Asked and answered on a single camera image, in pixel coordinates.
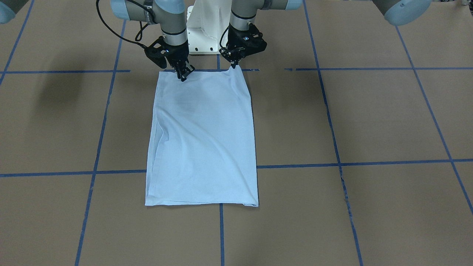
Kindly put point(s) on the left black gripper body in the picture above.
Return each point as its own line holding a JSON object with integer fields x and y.
{"x": 234, "y": 56}

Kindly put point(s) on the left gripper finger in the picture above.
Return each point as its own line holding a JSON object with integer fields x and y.
{"x": 234, "y": 61}

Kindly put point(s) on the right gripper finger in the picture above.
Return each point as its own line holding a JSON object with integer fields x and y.
{"x": 183, "y": 70}

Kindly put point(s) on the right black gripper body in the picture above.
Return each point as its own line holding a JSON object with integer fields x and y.
{"x": 178, "y": 53}

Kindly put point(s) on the light blue t-shirt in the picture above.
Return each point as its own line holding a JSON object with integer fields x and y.
{"x": 202, "y": 142}

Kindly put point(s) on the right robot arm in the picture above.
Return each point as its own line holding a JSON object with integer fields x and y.
{"x": 169, "y": 14}

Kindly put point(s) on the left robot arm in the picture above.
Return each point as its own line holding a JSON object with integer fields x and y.
{"x": 395, "y": 12}

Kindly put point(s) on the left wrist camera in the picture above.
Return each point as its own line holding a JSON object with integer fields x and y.
{"x": 253, "y": 42}

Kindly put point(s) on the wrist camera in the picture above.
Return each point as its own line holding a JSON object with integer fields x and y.
{"x": 158, "y": 52}
{"x": 253, "y": 42}

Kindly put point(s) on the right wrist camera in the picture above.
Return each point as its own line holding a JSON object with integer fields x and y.
{"x": 158, "y": 52}

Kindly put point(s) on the white camera mast with base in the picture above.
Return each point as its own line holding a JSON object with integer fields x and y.
{"x": 206, "y": 22}

